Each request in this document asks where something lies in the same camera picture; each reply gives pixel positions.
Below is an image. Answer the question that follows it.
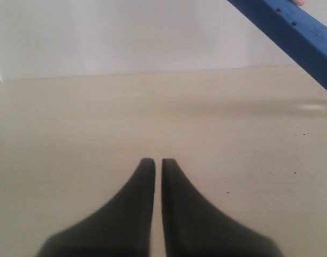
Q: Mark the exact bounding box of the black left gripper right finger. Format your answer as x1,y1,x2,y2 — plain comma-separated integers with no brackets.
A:
161,158,282,256

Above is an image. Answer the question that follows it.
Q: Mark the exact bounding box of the person's bare hand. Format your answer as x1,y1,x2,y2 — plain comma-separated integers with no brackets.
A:
291,0,305,6

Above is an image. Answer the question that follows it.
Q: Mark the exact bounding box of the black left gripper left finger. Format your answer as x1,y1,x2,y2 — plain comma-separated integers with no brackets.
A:
37,158,155,256

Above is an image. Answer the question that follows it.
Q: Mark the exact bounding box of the blue ring binder notebook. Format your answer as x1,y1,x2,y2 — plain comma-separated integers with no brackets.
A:
230,0,327,91

